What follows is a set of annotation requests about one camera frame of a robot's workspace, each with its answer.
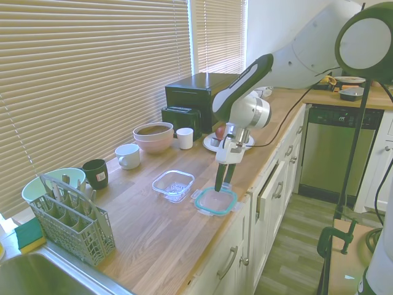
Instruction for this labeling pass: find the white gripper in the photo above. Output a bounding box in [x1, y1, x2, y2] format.
[214, 141, 246, 193]

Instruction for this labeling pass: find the teal rimmed container lid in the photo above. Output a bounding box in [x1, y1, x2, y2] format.
[190, 183, 241, 218]

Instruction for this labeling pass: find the clear glass food container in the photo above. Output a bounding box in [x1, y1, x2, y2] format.
[152, 170, 197, 204]

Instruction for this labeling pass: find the plate with food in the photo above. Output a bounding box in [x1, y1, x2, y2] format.
[332, 76, 367, 84]

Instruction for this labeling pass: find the white dinner plate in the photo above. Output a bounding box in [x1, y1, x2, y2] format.
[203, 132, 255, 154]

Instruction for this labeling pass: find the tall white cup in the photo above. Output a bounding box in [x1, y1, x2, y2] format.
[176, 127, 194, 151]

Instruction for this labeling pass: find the white base cabinet run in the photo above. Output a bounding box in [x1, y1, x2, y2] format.
[177, 103, 309, 295]

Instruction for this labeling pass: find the black toaster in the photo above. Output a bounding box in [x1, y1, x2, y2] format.
[161, 105, 203, 140]

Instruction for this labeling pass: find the pink bowl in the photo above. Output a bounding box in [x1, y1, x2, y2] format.
[134, 135, 174, 154]

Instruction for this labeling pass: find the grey bowl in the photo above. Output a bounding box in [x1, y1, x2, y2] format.
[133, 122, 174, 143]

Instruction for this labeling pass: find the black toaster oven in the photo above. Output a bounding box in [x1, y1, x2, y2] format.
[165, 73, 243, 130]

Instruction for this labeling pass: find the wide white mug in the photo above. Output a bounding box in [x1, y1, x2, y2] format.
[115, 143, 141, 170]

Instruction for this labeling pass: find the stainless steel dishwasher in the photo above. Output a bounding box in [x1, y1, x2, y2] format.
[299, 104, 384, 197]

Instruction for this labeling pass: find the dark green clamp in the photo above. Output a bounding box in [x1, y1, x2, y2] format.
[317, 218, 359, 258]

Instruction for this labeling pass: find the dark cup with sticker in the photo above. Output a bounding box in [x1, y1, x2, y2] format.
[77, 159, 109, 191]

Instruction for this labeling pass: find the narrow beige window blind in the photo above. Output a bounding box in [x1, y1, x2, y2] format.
[195, 0, 247, 76]

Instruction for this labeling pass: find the black bowl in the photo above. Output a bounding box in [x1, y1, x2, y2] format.
[338, 87, 365, 102]

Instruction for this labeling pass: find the brown robot stand board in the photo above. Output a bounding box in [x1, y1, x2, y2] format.
[325, 218, 381, 295]

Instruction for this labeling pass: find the white corner cabinet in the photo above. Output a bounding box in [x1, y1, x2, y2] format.
[364, 109, 393, 213]

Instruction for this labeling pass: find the grey plastic cutlery basket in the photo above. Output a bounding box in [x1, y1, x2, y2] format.
[29, 173, 117, 267]

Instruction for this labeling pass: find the wide beige window blind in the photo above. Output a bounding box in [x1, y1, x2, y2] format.
[0, 0, 192, 221]

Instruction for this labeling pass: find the mint green bowl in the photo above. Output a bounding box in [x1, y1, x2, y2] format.
[21, 167, 87, 204]

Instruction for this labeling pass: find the green and yellow sponge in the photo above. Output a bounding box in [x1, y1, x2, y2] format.
[14, 218, 47, 254]

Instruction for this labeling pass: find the stainless steel sink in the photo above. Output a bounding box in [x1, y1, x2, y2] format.
[0, 245, 136, 295]

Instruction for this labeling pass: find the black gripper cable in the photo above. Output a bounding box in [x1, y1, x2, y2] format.
[222, 69, 334, 149]

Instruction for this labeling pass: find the black camera stand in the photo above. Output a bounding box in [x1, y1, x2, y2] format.
[333, 1, 375, 219]

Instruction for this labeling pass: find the dark green hose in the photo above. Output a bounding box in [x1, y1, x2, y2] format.
[367, 229, 381, 254]

